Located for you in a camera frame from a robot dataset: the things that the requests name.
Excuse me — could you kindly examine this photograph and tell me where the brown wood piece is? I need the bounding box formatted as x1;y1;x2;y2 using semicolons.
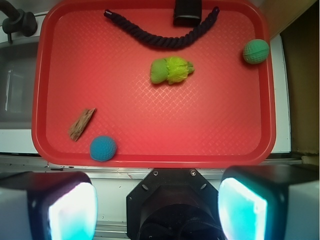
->
67;108;96;142

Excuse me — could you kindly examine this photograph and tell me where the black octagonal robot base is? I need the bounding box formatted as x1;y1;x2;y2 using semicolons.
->
126;168;224;240

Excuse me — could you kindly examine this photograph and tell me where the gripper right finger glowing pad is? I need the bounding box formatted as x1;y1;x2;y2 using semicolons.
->
218;164;320;240

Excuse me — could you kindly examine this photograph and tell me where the grey sink basin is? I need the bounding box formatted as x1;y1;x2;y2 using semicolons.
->
0;41;38;130

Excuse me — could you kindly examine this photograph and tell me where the dark purple rope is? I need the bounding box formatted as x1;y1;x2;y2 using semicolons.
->
103;6;221;51

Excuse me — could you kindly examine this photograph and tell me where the black faucet knob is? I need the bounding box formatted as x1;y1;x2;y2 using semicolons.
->
0;0;38;44

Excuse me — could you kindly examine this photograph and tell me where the green plush toy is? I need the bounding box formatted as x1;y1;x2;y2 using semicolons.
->
150;56;195;85

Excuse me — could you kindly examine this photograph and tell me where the black rectangular block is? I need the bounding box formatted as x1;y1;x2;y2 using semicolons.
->
173;0;202;27

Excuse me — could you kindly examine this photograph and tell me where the green foam ball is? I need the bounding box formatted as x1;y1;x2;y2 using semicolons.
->
242;39;270;65

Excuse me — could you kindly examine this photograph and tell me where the red plastic tray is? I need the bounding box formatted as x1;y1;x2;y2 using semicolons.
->
31;0;276;168

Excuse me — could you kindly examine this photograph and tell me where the blue foam ball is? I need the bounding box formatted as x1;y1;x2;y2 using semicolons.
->
89;135;117;162

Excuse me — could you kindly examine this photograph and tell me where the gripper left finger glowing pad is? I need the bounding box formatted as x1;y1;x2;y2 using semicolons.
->
0;171;98;240

